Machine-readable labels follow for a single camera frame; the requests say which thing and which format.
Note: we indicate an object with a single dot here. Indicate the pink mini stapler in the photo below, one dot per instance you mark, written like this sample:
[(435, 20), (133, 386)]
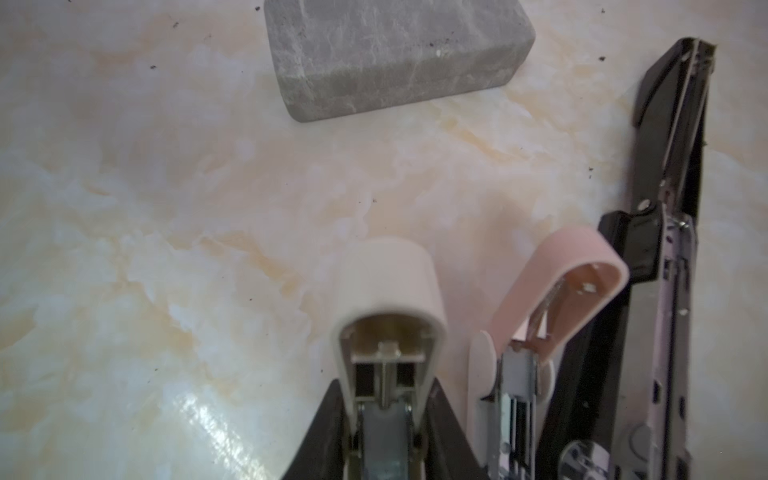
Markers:
[(570, 277)]

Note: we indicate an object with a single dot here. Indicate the white mini stapler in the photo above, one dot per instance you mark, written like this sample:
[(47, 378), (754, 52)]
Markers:
[(389, 329)]

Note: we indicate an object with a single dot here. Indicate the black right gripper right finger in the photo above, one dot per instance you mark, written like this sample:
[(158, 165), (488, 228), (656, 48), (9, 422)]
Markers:
[(449, 455)]

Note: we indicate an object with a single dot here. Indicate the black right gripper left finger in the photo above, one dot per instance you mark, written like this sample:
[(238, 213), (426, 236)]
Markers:
[(320, 455)]

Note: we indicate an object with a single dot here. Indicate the grey stone block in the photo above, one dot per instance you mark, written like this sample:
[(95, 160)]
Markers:
[(338, 58)]

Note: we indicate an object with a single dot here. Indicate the black long stapler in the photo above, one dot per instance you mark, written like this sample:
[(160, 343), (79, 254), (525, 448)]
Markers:
[(619, 407)]

